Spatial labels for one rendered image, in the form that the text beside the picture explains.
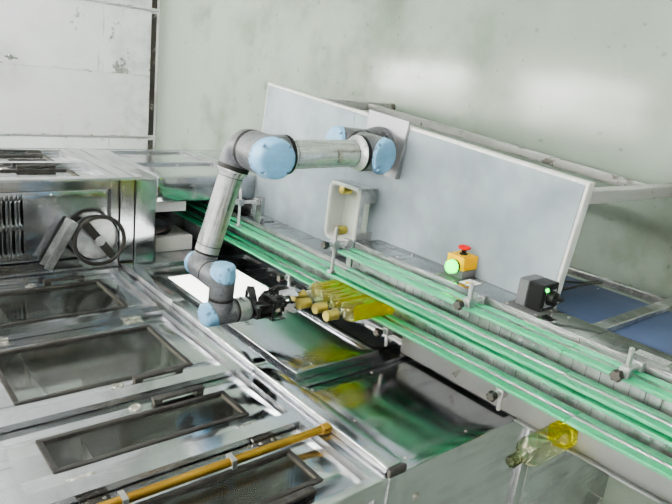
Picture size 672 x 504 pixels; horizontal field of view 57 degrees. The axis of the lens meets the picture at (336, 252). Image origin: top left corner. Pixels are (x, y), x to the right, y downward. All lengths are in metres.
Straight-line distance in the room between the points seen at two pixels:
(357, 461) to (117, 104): 4.44
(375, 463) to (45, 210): 1.64
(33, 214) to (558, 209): 1.86
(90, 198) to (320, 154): 1.12
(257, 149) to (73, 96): 3.81
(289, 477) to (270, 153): 0.84
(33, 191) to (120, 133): 3.07
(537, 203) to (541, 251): 0.14
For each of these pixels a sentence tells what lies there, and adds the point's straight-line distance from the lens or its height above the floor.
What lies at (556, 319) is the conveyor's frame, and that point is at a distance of 1.81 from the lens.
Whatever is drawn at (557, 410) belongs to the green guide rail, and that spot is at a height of 0.94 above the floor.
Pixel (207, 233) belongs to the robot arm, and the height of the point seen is 1.45.
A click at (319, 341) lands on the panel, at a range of 2.07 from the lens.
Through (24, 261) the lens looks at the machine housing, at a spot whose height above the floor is 1.75.
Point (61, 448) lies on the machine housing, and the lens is 1.63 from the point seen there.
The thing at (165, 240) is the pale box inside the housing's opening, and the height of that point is 1.13.
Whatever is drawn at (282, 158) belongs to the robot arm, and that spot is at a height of 1.34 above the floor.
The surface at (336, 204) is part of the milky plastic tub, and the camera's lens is 2.40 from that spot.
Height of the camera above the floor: 2.35
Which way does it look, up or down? 40 degrees down
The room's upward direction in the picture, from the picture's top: 97 degrees counter-clockwise
